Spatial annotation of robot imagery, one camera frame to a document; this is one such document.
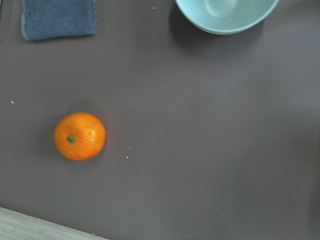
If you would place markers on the grey cloth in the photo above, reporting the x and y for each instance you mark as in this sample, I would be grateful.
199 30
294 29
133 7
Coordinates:
47 19

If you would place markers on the orange mandarin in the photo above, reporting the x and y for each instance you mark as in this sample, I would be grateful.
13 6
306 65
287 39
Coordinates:
79 136

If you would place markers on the wooden cutting board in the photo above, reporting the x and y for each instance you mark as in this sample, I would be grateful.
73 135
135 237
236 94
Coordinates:
18 226

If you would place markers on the green bowl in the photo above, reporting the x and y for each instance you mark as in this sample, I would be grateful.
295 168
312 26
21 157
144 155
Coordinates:
225 17

